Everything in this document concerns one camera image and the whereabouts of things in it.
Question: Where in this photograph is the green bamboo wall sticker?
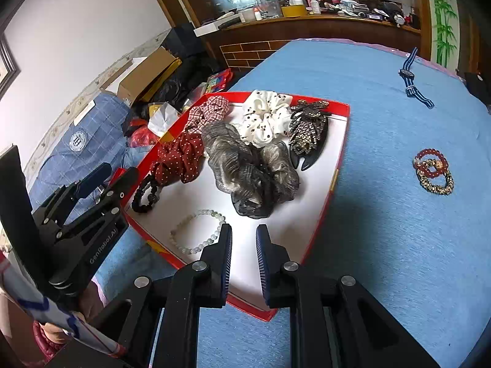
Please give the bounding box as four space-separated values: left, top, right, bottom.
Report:
426 0 461 66

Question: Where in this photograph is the striped white cloth strip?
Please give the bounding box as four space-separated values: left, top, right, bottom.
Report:
0 251 127 357

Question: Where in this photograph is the cardboard box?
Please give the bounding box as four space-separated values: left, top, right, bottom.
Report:
100 46 181 104

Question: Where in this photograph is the leopard bead bracelet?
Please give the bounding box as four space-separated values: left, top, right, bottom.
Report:
416 159 455 197

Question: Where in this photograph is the black bead bracelet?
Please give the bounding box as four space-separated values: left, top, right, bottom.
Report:
131 174 162 214

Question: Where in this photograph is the white bead bracelet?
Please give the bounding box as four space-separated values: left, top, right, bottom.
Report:
169 209 227 255

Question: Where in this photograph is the dark picture frame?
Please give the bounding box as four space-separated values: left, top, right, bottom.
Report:
0 33 21 98

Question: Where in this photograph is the red polka dot scrunchie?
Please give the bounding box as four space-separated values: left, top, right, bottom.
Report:
149 130 206 185

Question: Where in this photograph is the white dotted scrunchie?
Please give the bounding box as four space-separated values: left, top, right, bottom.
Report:
233 89 293 148

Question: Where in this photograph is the glass jar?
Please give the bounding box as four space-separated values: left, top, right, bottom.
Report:
256 0 282 19

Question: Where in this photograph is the red plaid scrunchie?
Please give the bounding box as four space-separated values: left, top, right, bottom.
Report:
186 95 230 133

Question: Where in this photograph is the rhinestone hair clip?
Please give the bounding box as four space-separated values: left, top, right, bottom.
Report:
287 100 332 171

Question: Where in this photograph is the blue plaid garment with crest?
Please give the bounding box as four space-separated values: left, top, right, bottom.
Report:
23 92 154 215

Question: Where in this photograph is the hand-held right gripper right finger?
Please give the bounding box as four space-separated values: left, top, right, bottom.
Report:
255 224 442 368

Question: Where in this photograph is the colourful printed box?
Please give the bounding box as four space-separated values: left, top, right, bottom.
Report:
206 68 234 93

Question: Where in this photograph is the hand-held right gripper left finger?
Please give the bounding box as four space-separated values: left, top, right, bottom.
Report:
88 223 233 368

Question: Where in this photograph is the wooden dresser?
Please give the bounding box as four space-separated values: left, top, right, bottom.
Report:
140 0 438 73

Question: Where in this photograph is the person's left hand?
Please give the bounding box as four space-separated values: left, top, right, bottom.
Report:
75 286 106 320

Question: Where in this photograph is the blue striped watch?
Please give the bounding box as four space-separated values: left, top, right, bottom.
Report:
398 47 435 110

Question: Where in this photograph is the grey organza scrunchie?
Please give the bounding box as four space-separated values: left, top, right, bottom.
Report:
201 121 300 221

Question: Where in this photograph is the black bag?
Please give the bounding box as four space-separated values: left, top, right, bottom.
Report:
153 57 215 104

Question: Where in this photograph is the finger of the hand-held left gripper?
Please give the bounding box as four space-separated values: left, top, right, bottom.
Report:
54 167 139 238
33 163 114 225

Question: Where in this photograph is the red bead bracelet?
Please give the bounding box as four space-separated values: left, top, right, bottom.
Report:
413 148 449 179

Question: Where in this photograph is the blue blanket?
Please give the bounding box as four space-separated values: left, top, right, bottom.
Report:
92 38 491 368

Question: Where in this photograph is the white box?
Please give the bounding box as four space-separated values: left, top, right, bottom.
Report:
193 21 227 38

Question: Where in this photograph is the red plastic bag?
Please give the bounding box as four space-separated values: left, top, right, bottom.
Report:
128 121 162 148

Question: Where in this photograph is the red box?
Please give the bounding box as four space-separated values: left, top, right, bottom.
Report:
123 91 351 323

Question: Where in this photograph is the black box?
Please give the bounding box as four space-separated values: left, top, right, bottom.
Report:
165 23 208 60

